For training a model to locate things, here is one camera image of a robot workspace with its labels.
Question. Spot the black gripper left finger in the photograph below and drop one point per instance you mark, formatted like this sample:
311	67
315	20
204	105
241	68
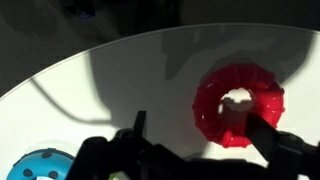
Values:
139	123

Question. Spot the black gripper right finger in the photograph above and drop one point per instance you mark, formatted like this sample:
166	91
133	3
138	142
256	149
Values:
263	136

